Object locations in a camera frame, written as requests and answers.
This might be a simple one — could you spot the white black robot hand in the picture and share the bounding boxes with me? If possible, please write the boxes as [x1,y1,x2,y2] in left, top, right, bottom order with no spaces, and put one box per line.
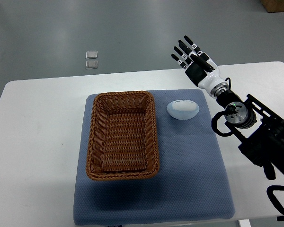
[171,35,227,97]

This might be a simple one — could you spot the light blue egg-shaped toy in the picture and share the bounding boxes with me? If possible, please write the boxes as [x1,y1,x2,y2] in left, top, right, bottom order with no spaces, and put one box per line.
[166,99,200,120]

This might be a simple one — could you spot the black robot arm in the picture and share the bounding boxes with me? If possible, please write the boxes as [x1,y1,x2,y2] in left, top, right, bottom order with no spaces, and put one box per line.
[171,36,284,180]

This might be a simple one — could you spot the brown wicker basket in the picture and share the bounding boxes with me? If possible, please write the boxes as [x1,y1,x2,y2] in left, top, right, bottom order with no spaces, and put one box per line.
[86,91,160,181]

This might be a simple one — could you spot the upper silver floor plate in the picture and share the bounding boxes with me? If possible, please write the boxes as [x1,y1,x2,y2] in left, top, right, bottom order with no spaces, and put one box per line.
[85,51,98,59]

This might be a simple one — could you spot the silver floor plate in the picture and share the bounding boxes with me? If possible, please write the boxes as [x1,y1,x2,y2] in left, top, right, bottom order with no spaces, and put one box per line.
[86,60,98,69]
[85,51,98,59]

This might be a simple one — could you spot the lower silver floor plate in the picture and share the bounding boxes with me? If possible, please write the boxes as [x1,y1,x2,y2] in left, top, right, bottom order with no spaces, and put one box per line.
[86,60,98,69]

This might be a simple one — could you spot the blue quilted mat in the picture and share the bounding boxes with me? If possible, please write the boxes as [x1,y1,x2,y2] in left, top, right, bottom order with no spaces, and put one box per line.
[73,89,235,226]

